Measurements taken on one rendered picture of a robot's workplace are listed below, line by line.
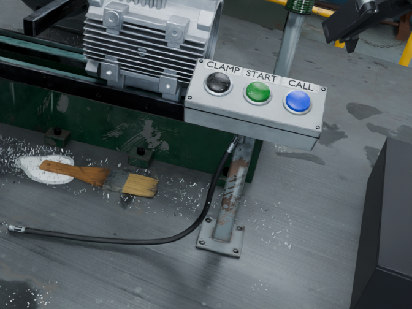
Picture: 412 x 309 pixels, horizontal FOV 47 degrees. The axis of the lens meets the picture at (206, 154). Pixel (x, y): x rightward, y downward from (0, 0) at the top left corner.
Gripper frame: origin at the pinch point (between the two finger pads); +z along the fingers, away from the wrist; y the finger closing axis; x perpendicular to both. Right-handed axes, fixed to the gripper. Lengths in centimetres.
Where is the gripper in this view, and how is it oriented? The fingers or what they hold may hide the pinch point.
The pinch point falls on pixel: (403, 24)
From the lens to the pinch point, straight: 66.1
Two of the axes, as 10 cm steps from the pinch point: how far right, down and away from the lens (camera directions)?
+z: 2.1, 0.2, 9.8
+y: -9.5, 2.4, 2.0
